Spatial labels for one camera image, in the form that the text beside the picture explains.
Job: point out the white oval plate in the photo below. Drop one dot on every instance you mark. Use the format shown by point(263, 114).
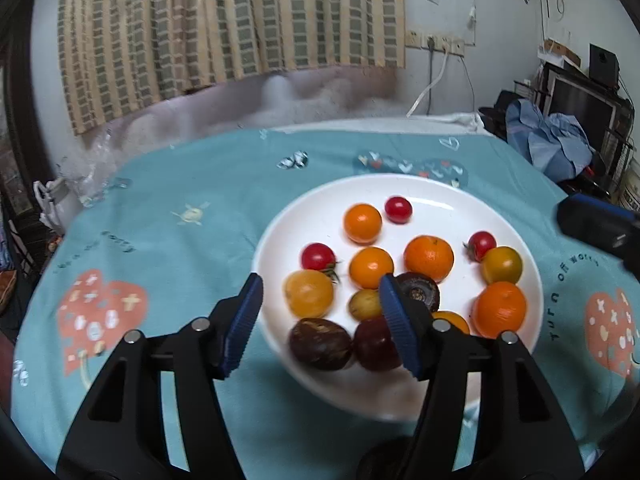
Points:
point(325, 210)

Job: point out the red cherry tomato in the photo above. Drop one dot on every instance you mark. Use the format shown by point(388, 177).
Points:
point(481, 245)
point(318, 256)
point(398, 209)

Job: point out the dark wooden framed cabinet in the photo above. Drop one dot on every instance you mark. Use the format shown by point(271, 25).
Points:
point(15, 110)

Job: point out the white plastic bag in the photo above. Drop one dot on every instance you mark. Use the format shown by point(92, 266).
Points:
point(47, 200)

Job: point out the orange cherry tomato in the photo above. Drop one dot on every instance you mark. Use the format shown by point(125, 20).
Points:
point(452, 320)
point(362, 223)

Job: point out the dimpled orange mandarin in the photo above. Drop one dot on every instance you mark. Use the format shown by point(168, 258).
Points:
point(500, 309)

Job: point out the wall power sockets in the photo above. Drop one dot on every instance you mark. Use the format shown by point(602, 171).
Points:
point(435, 42)

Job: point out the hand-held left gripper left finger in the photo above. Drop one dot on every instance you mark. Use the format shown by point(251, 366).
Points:
point(245, 325)

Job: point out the cardboard box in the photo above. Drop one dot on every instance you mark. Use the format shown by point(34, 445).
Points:
point(560, 50)

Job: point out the blue crumpled cloth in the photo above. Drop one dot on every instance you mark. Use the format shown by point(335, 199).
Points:
point(550, 135)

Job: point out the striped beige curtain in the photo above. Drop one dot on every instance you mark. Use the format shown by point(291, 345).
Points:
point(200, 20)

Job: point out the clear plastic sheet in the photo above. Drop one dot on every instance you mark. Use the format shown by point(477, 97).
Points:
point(200, 125)

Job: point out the small yellow cherry tomato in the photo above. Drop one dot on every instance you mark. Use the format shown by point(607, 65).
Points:
point(365, 304)

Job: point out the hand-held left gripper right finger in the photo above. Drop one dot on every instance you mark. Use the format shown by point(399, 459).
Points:
point(400, 327)

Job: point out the large orange mandarin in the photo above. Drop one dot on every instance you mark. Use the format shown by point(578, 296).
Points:
point(429, 258)

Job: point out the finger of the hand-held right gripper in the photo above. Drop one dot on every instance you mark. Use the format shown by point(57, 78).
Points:
point(595, 225)

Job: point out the black speaker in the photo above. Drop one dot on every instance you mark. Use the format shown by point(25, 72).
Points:
point(602, 62)

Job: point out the large yellow tomato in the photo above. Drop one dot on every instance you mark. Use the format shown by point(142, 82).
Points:
point(308, 293)

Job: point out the teal printed blanket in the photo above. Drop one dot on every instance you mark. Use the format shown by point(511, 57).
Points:
point(175, 260)

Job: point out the black monitor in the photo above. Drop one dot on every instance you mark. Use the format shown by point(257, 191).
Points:
point(585, 102)

